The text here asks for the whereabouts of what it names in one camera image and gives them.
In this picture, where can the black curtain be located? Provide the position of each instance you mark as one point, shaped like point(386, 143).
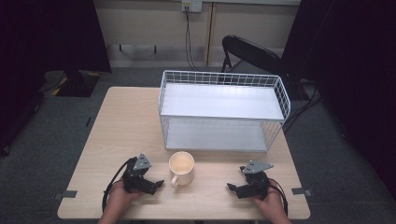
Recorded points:
point(351, 77)
point(40, 56)

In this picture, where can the grey tape marker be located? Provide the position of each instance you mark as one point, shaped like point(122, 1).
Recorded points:
point(66, 194)
point(301, 191)

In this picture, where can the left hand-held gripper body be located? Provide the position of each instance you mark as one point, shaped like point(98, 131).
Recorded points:
point(137, 178)

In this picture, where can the dark stand base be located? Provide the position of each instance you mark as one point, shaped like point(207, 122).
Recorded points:
point(73, 83)

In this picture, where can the black folding chair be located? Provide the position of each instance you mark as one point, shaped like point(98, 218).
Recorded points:
point(252, 53)

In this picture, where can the person's left hand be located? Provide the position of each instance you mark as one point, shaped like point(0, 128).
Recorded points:
point(121, 196)

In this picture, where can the person's right hand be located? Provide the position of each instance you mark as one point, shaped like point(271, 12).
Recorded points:
point(271, 202)

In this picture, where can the cream ceramic cup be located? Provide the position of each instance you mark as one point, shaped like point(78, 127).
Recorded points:
point(181, 169)

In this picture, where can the small black tape strip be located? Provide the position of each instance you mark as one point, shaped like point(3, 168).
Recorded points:
point(88, 121)

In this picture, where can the white wall socket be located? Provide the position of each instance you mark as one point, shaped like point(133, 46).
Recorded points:
point(191, 5)

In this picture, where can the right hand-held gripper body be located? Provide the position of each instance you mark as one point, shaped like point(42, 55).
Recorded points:
point(257, 180)

